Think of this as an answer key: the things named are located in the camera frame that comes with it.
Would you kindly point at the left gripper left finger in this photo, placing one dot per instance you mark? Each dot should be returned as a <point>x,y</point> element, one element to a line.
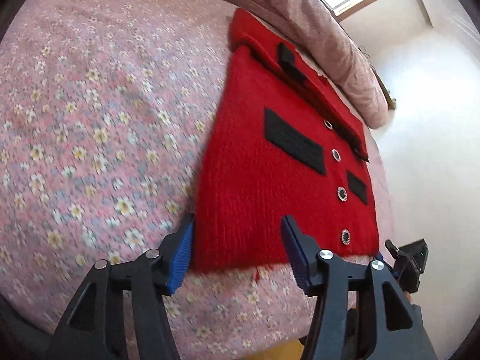
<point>93,324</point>

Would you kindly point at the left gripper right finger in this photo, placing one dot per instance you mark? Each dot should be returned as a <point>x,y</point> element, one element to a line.
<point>361,312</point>

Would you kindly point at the red knit cardigan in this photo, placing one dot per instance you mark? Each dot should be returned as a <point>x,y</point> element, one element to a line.
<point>283,143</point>

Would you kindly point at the wooden bedside shelf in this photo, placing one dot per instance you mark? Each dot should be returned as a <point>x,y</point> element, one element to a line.
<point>386,91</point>

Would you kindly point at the pink floral bed sheet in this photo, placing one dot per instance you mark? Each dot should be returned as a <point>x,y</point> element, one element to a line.
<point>106,106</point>

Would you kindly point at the pink rolled duvet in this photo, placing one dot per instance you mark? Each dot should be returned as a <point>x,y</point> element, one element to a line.
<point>310,24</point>

